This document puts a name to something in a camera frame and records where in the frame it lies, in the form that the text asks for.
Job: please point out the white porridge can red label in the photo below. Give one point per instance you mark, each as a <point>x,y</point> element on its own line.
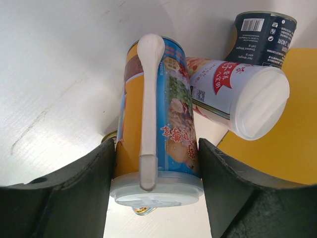
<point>246,99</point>

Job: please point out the blue luncheon meat tin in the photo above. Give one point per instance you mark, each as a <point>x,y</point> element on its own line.
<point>112,135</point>
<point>142,211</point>

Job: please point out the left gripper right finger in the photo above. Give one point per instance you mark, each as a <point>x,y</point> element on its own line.
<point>243,202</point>

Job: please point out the yellow wooden shelf cabinet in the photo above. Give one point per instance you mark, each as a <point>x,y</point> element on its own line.
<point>289,150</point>

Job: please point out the dark blue tin can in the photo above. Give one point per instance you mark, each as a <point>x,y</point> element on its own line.
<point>261,38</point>

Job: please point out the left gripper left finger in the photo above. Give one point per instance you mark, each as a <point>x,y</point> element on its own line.
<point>70,202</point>

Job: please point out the yellow can with white spoon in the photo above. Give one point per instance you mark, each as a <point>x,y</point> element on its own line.
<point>157,162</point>

